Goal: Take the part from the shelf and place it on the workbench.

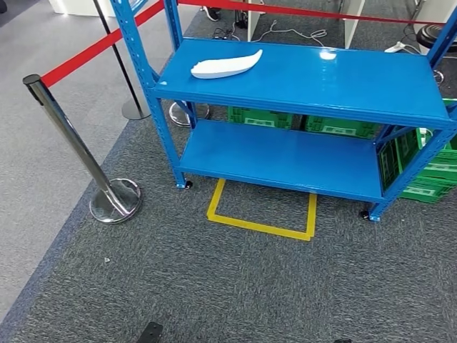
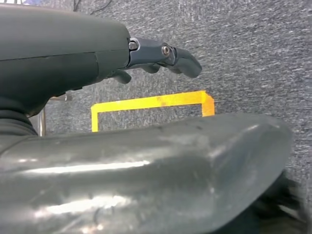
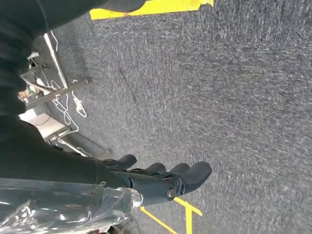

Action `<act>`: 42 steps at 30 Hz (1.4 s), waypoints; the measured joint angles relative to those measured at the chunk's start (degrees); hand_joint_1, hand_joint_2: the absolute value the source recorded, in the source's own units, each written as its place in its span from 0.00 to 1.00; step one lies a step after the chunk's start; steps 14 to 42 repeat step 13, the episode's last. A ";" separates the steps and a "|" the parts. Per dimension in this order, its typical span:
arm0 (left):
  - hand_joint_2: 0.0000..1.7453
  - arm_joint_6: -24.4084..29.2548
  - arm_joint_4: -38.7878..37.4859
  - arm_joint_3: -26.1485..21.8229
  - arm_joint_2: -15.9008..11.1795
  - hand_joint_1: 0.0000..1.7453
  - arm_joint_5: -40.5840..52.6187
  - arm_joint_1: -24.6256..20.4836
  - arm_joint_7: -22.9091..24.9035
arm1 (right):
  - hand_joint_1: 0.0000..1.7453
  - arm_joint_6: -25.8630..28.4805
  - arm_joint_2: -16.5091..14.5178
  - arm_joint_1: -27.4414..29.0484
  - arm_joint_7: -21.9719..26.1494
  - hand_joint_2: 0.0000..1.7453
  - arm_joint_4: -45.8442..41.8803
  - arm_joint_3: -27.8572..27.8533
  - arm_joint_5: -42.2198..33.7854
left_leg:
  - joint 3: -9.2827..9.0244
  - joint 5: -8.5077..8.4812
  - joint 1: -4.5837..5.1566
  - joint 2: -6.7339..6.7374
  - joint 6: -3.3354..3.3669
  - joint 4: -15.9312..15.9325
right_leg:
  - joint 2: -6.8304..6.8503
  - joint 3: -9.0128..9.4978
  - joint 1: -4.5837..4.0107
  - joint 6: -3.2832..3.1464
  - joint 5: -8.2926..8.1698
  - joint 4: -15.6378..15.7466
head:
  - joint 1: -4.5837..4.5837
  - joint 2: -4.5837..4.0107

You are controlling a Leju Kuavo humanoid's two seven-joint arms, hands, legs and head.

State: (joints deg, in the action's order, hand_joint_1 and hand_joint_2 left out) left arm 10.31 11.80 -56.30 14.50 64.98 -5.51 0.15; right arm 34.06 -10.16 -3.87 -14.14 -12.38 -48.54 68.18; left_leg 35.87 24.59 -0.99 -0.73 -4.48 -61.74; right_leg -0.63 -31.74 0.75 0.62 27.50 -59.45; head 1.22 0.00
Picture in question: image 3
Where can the steel workbench table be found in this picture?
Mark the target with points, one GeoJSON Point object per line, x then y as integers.
{"type": "Point", "coordinates": [54, 58]}

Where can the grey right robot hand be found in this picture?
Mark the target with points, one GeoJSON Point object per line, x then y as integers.
{"type": "Point", "coordinates": [60, 168]}

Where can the thin black floor strip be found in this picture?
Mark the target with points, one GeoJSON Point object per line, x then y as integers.
{"type": "Point", "coordinates": [128, 85]}

